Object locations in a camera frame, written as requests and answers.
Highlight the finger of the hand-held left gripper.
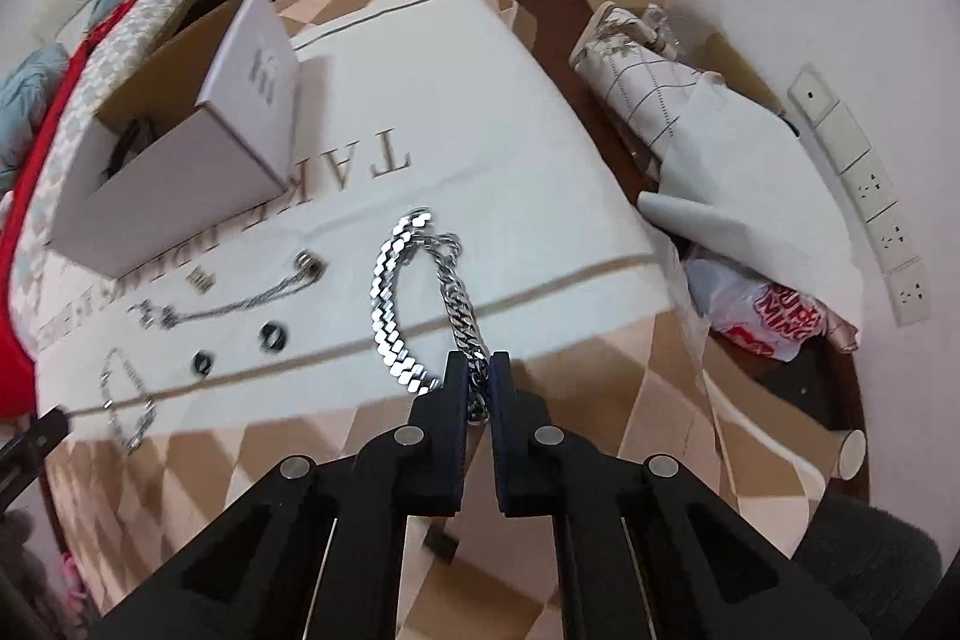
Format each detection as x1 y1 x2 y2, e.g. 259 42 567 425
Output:
0 407 70 515

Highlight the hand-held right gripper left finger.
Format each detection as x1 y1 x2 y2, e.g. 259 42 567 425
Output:
90 351 470 640

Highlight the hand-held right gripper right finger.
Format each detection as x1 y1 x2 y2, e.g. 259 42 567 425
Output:
491 351 875 640

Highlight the thick silver curb chain necklace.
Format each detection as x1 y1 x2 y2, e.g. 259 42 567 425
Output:
371 206 496 427

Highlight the white cardboard box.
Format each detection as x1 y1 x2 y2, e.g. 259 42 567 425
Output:
46 0 301 280

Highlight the dark jewelry in box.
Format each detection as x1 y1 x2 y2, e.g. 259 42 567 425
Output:
103 117 160 182

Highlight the red blanket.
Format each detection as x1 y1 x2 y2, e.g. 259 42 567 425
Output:
0 0 242 422

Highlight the red and white plastic bag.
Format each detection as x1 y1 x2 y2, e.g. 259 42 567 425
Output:
686 257 835 362

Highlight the beige checkered printed tablecloth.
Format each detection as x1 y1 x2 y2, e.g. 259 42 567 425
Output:
15 0 833 640

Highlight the white paper sheet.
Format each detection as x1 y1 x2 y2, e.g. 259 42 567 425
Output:
637 81 865 348

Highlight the teal blanket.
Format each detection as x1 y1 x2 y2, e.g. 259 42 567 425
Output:
0 0 235 193

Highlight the rolled patterned fabric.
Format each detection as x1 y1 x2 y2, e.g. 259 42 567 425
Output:
568 2 725 163

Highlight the dark round stool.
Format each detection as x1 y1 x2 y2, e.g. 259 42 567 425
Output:
793 494 943 640

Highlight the thin silver chain bracelet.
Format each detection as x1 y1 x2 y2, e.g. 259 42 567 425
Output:
100 347 159 456

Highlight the thin silver pendant necklace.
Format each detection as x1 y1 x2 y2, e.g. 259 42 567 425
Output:
127 278 302 332

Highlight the white wall outlet row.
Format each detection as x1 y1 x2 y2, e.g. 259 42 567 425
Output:
787 64 932 328

